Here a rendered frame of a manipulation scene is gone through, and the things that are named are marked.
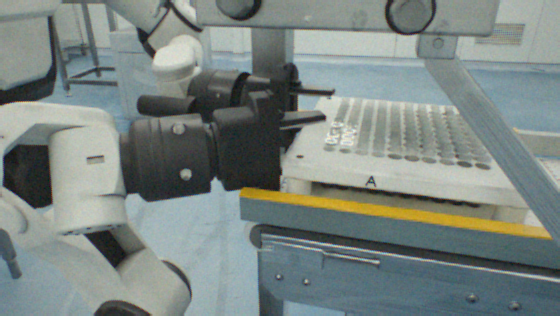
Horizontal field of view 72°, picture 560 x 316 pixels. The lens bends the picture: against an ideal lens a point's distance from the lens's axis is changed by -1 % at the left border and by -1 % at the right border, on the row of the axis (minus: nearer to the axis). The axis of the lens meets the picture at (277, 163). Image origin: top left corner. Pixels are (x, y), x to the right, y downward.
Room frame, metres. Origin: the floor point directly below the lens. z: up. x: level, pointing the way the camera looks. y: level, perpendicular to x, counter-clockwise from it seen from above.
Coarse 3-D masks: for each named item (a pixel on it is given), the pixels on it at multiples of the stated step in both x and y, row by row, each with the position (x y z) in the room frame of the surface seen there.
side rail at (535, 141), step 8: (520, 136) 0.53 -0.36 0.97; (528, 136) 0.52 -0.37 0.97; (536, 136) 0.52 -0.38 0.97; (544, 136) 0.52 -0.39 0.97; (552, 136) 0.52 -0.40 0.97; (528, 144) 0.52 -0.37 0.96; (536, 144) 0.52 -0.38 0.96; (544, 144) 0.52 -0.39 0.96; (552, 144) 0.52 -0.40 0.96; (536, 152) 0.52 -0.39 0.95; (544, 152) 0.52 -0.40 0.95; (552, 152) 0.51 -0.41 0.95
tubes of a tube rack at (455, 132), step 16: (352, 112) 0.49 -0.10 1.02; (368, 112) 0.49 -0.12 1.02; (384, 112) 0.49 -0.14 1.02; (400, 112) 0.49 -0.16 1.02; (432, 112) 0.49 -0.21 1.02; (448, 112) 0.50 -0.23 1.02; (352, 128) 0.43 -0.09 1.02; (368, 128) 0.43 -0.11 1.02; (384, 128) 0.43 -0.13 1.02; (400, 128) 0.44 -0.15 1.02; (448, 128) 0.45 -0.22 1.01; (384, 144) 0.39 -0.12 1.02; (400, 144) 0.38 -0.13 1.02; (416, 144) 0.39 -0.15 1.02; (432, 144) 0.38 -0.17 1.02; (448, 144) 0.39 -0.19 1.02; (464, 144) 0.39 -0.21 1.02
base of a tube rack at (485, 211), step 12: (312, 192) 0.37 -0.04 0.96; (324, 192) 0.37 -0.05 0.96; (336, 192) 0.37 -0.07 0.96; (348, 192) 0.37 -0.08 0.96; (360, 192) 0.37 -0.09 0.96; (396, 192) 0.37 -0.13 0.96; (384, 204) 0.35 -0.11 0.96; (396, 204) 0.35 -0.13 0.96; (408, 204) 0.35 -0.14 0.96; (420, 204) 0.35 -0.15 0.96; (432, 204) 0.35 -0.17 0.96; (444, 204) 0.35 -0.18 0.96; (480, 204) 0.35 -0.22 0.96; (492, 204) 0.35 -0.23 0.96; (468, 216) 0.33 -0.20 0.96; (480, 216) 0.33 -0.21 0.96; (492, 216) 0.33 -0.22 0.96
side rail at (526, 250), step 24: (240, 216) 0.35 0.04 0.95; (264, 216) 0.34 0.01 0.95; (288, 216) 0.34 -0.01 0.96; (312, 216) 0.33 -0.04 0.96; (336, 216) 0.33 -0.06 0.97; (360, 216) 0.32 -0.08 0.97; (384, 240) 0.31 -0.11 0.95; (408, 240) 0.31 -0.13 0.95; (432, 240) 0.30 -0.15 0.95; (456, 240) 0.30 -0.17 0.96; (480, 240) 0.29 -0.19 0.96; (504, 240) 0.29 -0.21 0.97; (528, 240) 0.28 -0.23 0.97; (528, 264) 0.28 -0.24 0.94; (552, 264) 0.27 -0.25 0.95
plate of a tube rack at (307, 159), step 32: (320, 128) 0.45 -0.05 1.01; (416, 128) 0.45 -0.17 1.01; (288, 160) 0.36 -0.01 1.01; (320, 160) 0.36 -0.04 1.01; (352, 160) 0.36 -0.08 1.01; (384, 160) 0.36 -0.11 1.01; (416, 192) 0.33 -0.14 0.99; (448, 192) 0.32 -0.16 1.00; (480, 192) 0.31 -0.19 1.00; (512, 192) 0.30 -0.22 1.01
